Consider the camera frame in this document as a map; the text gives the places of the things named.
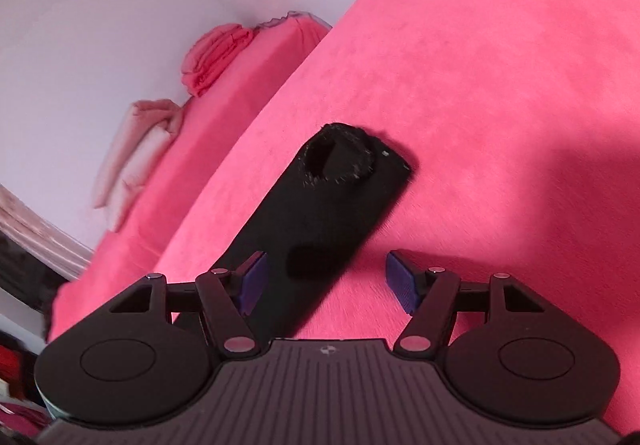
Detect black pants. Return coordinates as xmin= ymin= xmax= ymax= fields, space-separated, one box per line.
xmin=175 ymin=122 xmax=414 ymax=342

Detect red jacket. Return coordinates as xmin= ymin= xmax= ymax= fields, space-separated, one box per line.
xmin=0 ymin=344 xmax=47 ymax=378

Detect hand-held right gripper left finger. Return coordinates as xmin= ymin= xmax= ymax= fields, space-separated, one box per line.
xmin=107 ymin=250 xmax=269 ymax=360

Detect dark cabinet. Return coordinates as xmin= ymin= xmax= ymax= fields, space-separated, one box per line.
xmin=0 ymin=231 xmax=68 ymax=321

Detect folded coral pink blanket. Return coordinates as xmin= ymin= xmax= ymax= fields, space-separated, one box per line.
xmin=180 ymin=22 xmax=257 ymax=97

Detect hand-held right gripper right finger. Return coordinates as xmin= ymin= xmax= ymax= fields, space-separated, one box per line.
xmin=385 ymin=248 xmax=547 ymax=360

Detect pink bed sheet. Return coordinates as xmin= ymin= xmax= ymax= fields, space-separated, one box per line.
xmin=47 ymin=11 xmax=334 ymax=343

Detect pink patterned curtain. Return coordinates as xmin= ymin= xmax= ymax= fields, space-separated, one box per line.
xmin=0 ymin=184 xmax=96 ymax=282

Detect pink towel blanket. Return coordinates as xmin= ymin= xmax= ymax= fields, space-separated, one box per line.
xmin=155 ymin=0 xmax=640 ymax=431

